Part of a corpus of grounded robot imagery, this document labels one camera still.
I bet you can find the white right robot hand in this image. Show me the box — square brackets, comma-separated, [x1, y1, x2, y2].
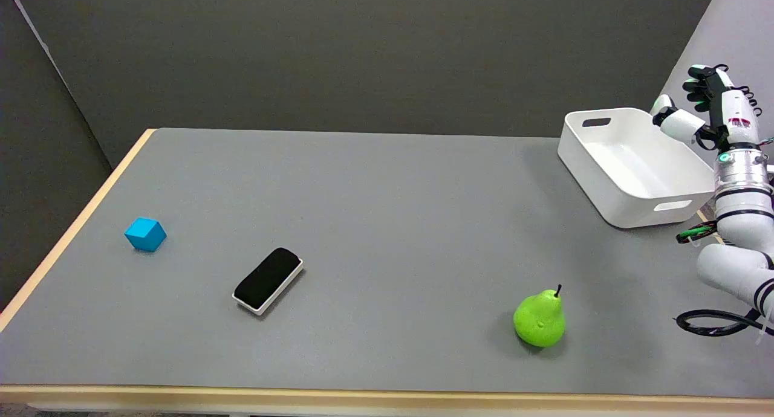
[650, 64, 764, 152]

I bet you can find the black and white blackboard eraser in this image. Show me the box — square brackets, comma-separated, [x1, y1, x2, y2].
[232, 247, 304, 316]

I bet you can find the white plastic bin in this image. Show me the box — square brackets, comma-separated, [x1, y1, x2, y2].
[557, 108, 725, 229]

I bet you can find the green pear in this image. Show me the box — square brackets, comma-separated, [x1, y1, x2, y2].
[513, 284, 567, 349]

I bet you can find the blue cube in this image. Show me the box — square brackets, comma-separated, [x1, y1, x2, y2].
[124, 217, 167, 252]

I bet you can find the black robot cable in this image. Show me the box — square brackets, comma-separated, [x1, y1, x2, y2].
[674, 309, 764, 337]

